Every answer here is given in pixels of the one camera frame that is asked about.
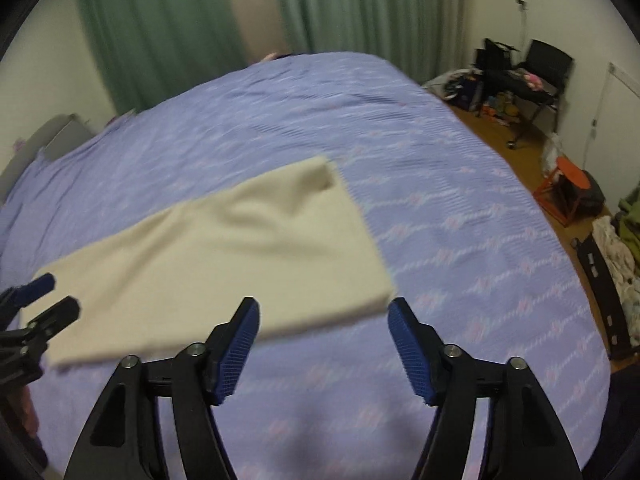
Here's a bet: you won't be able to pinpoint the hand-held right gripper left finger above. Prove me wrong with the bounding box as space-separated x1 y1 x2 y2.
64 296 261 480

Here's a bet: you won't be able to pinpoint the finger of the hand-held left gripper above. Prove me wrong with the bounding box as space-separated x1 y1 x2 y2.
0 273 57 328
20 296 82 347

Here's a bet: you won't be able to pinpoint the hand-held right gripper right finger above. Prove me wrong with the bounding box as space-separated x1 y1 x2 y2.
387 297 583 480

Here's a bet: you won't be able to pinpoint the cream fleece pants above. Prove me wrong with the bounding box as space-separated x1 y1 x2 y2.
22 156 399 371

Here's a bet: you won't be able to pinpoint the purple floral striped bedspread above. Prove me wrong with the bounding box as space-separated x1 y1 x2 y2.
0 51 613 480

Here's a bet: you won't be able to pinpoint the black curved board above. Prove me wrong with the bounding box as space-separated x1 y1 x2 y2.
572 235 634 361

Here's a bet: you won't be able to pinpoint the pile of floral clothing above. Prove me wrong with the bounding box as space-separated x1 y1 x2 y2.
592 216 640 346

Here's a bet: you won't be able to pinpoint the orange step stool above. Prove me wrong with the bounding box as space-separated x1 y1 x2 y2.
533 156 594 227

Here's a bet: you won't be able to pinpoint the white plastic bag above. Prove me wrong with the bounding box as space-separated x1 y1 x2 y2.
542 132 564 171

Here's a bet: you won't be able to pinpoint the green cloth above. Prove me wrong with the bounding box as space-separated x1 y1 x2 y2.
617 195 640 241

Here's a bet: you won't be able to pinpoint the clutter pile on floor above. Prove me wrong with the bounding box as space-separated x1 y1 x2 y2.
425 67 521 122

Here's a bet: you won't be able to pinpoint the green curtain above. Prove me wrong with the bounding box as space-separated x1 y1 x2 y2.
75 0 248 113
272 0 473 83

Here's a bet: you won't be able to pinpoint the black bag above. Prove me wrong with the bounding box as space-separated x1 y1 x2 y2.
475 38 521 92

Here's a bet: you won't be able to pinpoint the white door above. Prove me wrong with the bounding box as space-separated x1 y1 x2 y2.
580 62 640 201

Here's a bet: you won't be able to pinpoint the black folding chair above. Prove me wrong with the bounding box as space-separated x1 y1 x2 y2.
507 39 574 148

